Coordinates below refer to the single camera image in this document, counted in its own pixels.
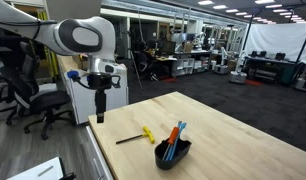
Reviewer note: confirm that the white wrist camera blue end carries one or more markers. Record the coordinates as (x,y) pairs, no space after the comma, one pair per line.
(72,74)

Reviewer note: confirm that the black desk with equipment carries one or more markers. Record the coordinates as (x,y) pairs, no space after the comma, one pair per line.
(269,68)

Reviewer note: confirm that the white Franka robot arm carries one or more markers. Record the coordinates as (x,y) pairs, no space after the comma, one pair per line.
(83,36)

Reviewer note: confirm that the black computer monitor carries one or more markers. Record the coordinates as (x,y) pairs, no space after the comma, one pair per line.
(168,47)

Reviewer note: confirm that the white shelf unit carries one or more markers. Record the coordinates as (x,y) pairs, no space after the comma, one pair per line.
(183,66)

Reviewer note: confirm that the white backdrop screen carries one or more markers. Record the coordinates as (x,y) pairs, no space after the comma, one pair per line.
(276,40)

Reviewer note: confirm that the black office chair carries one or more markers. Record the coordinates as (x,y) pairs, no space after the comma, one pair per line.
(46,100)

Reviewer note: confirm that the ceiling light panel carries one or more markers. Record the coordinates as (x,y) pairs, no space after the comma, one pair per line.
(232,10)
(220,6)
(273,6)
(264,1)
(205,2)

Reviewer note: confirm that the black plastic bowl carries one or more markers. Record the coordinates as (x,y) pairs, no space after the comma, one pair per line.
(173,160)

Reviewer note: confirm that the grey mobile robot base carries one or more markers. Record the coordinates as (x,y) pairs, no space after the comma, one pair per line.
(238,77)
(221,69)
(304,84)

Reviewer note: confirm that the blue marker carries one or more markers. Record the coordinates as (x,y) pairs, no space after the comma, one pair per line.
(183,126)
(180,124)

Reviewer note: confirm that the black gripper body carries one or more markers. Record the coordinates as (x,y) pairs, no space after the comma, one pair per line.
(99,81)

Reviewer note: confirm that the white workbench drawer cabinet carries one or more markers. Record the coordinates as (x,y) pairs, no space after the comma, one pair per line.
(98,160)

